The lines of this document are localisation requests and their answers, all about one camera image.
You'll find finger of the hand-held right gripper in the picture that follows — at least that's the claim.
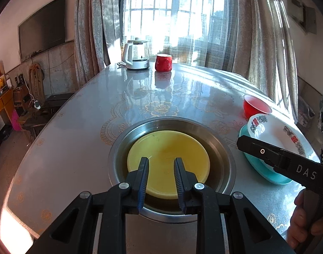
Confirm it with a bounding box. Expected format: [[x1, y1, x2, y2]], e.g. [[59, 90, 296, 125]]
[[236, 135, 287, 177]]

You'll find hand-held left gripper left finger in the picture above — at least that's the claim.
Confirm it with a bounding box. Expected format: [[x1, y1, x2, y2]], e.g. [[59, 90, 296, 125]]
[[26, 157, 150, 254]]

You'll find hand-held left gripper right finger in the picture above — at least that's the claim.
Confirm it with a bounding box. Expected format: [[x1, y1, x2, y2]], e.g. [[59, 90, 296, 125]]
[[174, 157, 297, 254]]

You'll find teal plate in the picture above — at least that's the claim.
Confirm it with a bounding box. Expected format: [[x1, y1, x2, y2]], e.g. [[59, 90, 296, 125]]
[[239, 125, 293, 186]]

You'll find white bowl with red print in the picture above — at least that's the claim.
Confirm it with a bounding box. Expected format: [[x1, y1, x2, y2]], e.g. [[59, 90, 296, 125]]
[[247, 113, 314, 164]]

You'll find yellow plastic bowl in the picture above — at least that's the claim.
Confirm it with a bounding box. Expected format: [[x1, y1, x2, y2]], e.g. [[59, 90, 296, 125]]
[[127, 130, 211, 199]]

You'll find stainless steel bowl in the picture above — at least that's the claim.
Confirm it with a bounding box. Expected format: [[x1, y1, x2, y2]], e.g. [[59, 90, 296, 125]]
[[108, 117, 236, 223]]

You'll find person's right hand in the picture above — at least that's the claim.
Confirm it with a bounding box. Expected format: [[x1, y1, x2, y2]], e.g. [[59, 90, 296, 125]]
[[287, 190, 323, 250]]

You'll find red plastic bowl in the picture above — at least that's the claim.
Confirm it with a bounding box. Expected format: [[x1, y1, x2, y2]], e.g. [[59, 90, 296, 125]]
[[243, 94, 272, 119]]

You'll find grey plastic bag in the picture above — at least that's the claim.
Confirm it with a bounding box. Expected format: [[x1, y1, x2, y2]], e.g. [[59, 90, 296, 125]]
[[296, 103, 316, 127]]

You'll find floral plastic tablecloth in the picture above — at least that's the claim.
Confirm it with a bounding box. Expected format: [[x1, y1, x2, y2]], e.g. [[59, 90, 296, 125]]
[[5, 62, 323, 254]]

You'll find grey velvet curtain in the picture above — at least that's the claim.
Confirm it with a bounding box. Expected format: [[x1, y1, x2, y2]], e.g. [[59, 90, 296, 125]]
[[230, 0, 300, 112], [74, 0, 125, 86]]

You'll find sheer white curtain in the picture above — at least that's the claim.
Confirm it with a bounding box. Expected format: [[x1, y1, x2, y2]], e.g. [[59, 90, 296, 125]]
[[119, 0, 239, 72]]

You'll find glass electric kettle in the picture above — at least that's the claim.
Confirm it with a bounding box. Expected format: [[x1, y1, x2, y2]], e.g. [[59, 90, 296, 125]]
[[121, 37, 150, 70]]

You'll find dark low table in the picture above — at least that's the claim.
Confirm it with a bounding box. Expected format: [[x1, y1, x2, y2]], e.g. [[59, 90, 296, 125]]
[[19, 92, 75, 138]]

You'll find red mug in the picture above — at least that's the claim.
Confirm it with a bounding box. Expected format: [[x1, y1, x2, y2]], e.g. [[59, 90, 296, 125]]
[[155, 54, 173, 72]]

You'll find pink bag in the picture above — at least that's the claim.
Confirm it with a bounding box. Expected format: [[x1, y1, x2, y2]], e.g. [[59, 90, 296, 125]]
[[12, 108, 23, 132]]

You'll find wooden chair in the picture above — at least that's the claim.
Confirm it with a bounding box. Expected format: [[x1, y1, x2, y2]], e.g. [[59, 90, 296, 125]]
[[28, 62, 46, 104]]

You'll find window with metal bars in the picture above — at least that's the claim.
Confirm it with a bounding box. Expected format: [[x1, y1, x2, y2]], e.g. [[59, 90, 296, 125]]
[[122, 0, 232, 66]]

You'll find yellow wooden cabinet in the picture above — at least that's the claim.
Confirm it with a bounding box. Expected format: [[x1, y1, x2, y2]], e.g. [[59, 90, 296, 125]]
[[0, 74, 16, 149]]

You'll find grey wall electrical box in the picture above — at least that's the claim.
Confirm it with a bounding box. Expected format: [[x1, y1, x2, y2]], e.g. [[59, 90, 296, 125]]
[[291, 0, 317, 35]]

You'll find wall-mounted television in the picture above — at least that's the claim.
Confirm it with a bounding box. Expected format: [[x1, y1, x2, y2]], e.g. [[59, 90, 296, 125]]
[[18, 0, 67, 63]]

